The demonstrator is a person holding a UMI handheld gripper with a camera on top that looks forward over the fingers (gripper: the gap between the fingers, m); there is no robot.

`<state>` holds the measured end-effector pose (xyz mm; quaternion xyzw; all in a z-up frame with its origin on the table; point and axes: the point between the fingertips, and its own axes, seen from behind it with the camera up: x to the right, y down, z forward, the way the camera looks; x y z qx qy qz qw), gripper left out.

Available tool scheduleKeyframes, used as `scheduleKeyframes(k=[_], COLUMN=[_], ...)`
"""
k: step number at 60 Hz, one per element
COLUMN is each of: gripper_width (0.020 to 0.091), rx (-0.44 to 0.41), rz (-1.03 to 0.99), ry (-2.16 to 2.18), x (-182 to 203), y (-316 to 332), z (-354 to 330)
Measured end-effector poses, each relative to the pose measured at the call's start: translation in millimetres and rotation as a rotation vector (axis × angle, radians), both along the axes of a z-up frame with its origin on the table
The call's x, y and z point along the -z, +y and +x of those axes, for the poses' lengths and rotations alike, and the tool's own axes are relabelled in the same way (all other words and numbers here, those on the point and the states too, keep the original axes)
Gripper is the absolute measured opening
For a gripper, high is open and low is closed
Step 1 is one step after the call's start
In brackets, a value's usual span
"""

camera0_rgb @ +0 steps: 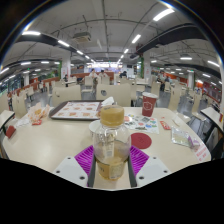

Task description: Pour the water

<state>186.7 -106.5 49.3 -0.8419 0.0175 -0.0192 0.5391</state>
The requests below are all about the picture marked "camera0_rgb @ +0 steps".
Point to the person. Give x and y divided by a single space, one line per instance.
163 78
93 74
102 74
123 74

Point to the clear bottle with yellow drink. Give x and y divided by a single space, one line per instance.
111 146

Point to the beige side table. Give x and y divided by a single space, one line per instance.
213 116
5 116

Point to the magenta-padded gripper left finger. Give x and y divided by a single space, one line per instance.
83 158

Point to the colourful printed leaflet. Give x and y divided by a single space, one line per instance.
145 124

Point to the small red sauce packet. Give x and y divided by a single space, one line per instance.
36 122
165 125

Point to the clear plastic bag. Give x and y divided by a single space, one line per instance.
181 136

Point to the group of beige chairs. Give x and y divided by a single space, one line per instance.
155 88

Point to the group of ceiling lights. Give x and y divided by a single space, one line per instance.
163 14

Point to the flat round red coaster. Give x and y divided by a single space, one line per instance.
141 140

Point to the dark brown food tray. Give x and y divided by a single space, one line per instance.
53 114

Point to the printed paper tray liner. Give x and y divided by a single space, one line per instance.
76 110

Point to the beige chair with round hole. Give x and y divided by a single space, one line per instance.
116 95
66 94

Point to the ceiling air conditioner unit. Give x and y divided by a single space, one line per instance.
81 36

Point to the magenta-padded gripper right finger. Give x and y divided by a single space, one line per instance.
140 158

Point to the pink notice sticker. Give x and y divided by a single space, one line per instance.
202 152

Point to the crumpled white napkin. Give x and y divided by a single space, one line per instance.
107 101

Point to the white printed card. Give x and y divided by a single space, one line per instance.
22 121

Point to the red paper cup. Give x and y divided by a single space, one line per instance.
149 104

